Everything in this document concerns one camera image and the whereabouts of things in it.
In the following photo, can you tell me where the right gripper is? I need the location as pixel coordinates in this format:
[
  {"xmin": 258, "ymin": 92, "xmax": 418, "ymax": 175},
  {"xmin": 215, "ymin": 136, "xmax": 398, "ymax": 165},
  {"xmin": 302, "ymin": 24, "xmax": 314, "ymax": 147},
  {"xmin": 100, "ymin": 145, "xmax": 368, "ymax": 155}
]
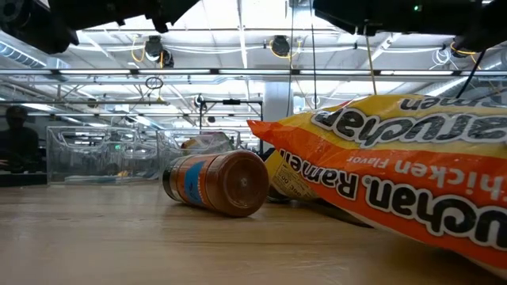
[{"xmin": 312, "ymin": 0, "xmax": 436, "ymax": 36}]

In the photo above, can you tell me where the yellow ramen noodle pack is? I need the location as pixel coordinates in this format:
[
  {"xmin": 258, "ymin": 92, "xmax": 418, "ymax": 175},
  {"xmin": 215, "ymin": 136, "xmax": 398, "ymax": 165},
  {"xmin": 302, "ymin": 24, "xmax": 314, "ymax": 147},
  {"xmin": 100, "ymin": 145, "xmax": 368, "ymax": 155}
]
[{"xmin": 264, "ymin": 149, "xmax": 322, "ymax": 203}]

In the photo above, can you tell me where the orange label spice jar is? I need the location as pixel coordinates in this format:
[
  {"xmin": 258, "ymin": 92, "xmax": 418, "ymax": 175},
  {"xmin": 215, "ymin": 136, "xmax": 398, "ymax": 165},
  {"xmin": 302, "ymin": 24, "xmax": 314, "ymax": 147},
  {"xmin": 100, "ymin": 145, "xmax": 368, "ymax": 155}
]
[{"xmin": 161, "ymin": 150, "xmax": 271, "ymax": 219}]

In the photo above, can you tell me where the orange chicken ramen pack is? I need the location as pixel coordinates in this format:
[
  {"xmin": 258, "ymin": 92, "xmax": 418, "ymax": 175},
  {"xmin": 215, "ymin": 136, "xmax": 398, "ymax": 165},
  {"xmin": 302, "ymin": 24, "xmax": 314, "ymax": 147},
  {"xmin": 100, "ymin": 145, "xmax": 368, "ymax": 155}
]
[{"xmin": 247, "ymin": 93, "xmax": 507, "ymax": 278}]

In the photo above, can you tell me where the clear plastic bin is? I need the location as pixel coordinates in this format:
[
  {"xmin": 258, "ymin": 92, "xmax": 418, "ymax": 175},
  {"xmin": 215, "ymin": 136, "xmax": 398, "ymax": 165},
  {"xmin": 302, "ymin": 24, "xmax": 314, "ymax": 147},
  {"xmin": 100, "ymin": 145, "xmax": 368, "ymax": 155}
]
[
  {"xmin": 155, "ymin": 128, "xmax": 242, "ymax": 175},
  {"xmin": 46, "ymin": 124, "xmax": 159, "ymax": 185}
]

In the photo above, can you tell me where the person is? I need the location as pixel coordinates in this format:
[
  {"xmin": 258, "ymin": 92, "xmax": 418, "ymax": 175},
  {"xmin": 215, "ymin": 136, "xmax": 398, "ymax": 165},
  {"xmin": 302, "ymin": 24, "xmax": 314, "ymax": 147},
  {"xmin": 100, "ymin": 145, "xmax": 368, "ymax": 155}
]
[{"xmin": 0, "ymin": 104, "xmax": 41, "ymax": 174}]

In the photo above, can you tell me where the black ceiling cable reel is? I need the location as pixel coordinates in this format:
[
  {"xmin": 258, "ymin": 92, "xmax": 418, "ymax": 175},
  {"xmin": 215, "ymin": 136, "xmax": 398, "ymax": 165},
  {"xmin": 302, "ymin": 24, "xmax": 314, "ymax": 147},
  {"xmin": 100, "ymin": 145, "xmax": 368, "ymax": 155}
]
[
  {"xmin": 143, "ymin": 34, "xmax": 175, "ymax": 69},
  {"xmin": 450, "ymin": 37, "xmax": 476, "ymax": 59},
  {"xmin": 271, "ymin": 34, "xmax": 293, "ymax": 59}
]

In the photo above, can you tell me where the black hanging ring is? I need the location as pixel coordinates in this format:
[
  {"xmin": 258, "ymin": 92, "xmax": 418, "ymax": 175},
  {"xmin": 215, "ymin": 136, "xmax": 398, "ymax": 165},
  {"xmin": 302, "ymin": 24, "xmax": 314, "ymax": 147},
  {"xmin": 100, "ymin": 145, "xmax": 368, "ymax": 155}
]
[{"xmin": 144, "ymin": 76, "xmax": 165, "ymax": 91}]

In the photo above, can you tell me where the black background rig frame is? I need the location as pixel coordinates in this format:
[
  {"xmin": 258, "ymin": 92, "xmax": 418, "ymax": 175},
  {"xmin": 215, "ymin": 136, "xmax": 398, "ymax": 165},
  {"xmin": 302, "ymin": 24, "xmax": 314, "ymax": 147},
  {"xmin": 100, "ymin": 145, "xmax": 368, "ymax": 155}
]
[{"xmin": 197, "ymin": 98, "xmax": 265, "ymax": 155}]

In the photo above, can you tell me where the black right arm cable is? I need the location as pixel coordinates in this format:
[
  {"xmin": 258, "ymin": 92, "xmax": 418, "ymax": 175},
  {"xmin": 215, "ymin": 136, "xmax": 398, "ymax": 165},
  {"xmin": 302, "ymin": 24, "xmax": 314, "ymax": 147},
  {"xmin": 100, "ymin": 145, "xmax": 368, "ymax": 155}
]
[{"xmin": 455, "ymin": 49, "xmax": 486, "ymax": 99}]

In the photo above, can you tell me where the black aluminium table frame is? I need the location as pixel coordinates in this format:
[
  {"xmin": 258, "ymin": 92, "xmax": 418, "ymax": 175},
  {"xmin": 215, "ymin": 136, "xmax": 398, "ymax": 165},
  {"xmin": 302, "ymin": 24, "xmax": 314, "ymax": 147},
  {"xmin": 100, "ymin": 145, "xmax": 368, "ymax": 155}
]
[{"xmin": 0, "ymin": 172, "xmax": 48, "ymax": 187}]

